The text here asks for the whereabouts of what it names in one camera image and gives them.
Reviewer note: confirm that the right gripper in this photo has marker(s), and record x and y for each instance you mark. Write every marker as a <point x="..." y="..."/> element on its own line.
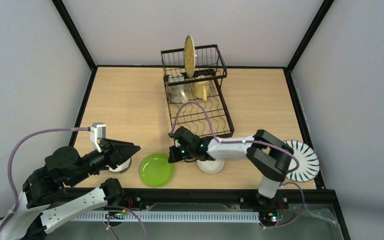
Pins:
<point x="175" y="145"/>

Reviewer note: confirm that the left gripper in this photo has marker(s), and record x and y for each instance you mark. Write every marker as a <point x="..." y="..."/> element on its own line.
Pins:
<point x="110" y="152"/>

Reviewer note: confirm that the green plate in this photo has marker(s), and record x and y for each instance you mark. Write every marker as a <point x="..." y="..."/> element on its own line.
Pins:
<point x="156" y="171"/>

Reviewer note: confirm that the black wire dish rack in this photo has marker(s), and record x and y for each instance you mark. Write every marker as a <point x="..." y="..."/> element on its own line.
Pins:
<point x="196" y="102"/>

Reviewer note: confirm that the clear glass cup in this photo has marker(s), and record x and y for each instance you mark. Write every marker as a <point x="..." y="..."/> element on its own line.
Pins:
<point x="177" y="92"/>

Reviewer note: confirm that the yellow mug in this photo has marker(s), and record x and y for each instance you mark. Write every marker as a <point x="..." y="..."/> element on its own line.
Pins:
<point x="202" y="89"/>

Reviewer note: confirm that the round bamboo tray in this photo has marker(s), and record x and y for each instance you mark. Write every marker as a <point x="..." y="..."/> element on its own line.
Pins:
<point x="189" y="56"/>

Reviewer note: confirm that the blue striped white plate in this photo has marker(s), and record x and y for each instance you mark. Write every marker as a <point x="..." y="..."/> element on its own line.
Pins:
<point x="309" y="165"/>

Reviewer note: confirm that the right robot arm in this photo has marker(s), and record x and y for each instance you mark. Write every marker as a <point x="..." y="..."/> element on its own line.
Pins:
<point x="270" y="155"/>

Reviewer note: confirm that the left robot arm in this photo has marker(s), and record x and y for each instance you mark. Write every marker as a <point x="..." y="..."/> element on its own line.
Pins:
<point x="34" y="215"/>

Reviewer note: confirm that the white bowl dark rim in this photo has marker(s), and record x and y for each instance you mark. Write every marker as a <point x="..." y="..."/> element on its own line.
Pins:
<point x="121" y="168"/>

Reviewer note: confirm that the white ceramic bowl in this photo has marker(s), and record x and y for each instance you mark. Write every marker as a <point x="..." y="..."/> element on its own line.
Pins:
<point x="211" y="166"/>

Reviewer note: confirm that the left circuit board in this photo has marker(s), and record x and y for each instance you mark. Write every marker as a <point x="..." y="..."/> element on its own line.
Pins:
<point x="113" y="215"/>

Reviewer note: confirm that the circuit board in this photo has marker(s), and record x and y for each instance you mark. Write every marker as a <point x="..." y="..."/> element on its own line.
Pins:
<point x="271" y="217"/>
<point x="113" y="215"/>

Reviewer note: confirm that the right circuit board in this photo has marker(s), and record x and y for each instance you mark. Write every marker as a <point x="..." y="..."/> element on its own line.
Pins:
<point x="271" y="217"/>

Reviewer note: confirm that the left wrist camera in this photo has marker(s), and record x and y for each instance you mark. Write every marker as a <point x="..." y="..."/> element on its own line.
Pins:
<point x="97" y="132"/>

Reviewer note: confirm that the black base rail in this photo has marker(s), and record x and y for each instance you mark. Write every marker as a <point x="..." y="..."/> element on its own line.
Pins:
<point x="247" y="199"/>

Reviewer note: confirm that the white slotted cable duct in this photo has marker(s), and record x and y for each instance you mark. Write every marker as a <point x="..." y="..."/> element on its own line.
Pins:
<point x="175" y="217"/>

